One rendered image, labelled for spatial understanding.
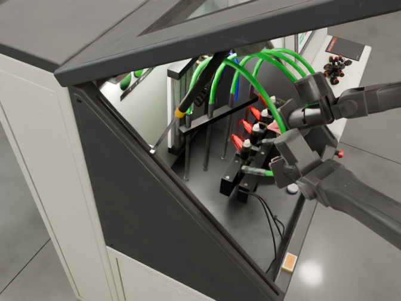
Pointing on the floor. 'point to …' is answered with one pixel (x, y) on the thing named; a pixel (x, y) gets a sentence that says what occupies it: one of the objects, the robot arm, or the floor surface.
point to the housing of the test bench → (56, 126)
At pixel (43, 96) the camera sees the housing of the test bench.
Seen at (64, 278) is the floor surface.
